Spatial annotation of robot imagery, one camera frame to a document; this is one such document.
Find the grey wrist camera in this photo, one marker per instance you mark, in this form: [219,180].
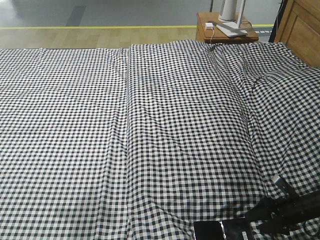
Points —
[281,183]

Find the black smartphone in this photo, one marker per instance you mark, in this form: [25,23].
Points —
[230,229]

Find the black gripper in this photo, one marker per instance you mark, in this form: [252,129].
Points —
[279,216]

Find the black white checkered bedsheet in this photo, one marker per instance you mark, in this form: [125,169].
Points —
[139,143]

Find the white charger adapter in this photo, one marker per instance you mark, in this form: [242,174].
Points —
[209,26]

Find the wooden nightstand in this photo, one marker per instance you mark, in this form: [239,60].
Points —
[211,30]

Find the white cylindrical device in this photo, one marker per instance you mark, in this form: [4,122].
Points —
[227,11]

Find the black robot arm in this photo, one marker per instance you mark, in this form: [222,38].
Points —
[313,199]

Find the wooden headboard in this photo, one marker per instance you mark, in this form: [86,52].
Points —
[299,30]

